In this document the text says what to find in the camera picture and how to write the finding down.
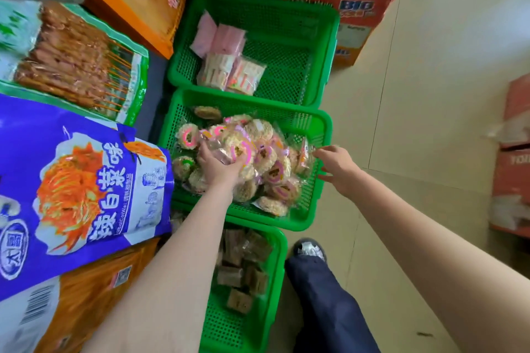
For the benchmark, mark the person's right hand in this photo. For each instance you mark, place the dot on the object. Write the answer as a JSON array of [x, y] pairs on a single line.
[[341, 168]]

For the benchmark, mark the person's left hand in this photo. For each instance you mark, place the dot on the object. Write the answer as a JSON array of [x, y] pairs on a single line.
[[217, 175]]

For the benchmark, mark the person's right thumb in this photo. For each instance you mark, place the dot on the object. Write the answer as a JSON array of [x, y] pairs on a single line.
[[326, 177]]

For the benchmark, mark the person's left thumb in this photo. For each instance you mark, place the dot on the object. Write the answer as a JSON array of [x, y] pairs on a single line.
[[237, 167]]

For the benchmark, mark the green plastic basket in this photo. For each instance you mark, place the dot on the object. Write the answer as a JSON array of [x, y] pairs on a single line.
[[290, 34], [304, 117], [232, 332]]

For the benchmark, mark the person's left forearm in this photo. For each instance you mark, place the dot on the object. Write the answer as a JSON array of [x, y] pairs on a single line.
[[182, 278]]

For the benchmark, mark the person's right forearm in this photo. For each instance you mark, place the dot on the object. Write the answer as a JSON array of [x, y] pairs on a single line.
[[430, 261]]

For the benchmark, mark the pile of round rice cakes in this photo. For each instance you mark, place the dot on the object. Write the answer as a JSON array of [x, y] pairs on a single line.
[[273, 175]]

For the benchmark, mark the person's black and white shoe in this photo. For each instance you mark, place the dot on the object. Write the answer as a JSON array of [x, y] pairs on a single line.
[[308, 249]]

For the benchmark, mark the clear striped candy packet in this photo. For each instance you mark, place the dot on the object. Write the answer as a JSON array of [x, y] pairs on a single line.
[[246, 75], [215, 70]]

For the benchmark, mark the pile of brown snack packets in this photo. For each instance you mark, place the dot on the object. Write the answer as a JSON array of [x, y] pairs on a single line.
[[244, 266]]

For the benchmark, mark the pink snack packet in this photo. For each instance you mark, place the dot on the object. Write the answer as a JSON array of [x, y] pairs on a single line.
[[203, 34], [228, 39]]

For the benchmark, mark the person's navy trouser leg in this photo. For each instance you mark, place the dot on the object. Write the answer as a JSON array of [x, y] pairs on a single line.
[[331, 311]]

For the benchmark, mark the blue spicy cabbage snack bag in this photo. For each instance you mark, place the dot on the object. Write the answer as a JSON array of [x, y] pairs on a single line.
[[78, 195]]

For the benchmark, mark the green skewer snack bag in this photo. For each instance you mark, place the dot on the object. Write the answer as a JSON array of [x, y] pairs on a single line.
[[70, 55]]

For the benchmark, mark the orange snack bag with barcode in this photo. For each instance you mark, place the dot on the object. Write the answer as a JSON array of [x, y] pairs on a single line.
[[83, 303]]

